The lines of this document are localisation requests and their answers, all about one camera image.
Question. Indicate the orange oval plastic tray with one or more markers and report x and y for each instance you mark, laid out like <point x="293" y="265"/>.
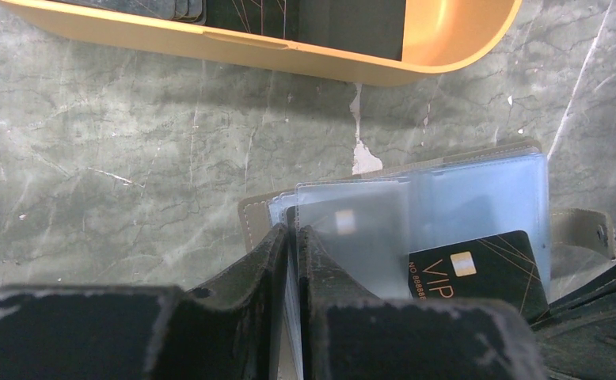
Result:
<point x="439" y="36"/>

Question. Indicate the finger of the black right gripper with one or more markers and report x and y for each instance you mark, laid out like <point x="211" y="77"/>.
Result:
<point x="577" y="336"/>

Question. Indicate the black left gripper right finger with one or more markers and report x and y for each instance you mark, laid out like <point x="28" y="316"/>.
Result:
<point x="349" y="333"/>

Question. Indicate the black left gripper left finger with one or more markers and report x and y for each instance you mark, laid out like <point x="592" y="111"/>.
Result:
<point x="226" y="328"/>

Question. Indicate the stack of black cards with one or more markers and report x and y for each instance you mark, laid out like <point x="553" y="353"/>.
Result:
<point x="373" y="28"/>

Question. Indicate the black VIP card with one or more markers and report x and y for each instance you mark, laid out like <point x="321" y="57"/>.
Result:
<point x="368" y="236"/>
<point x="499" y="267"/>

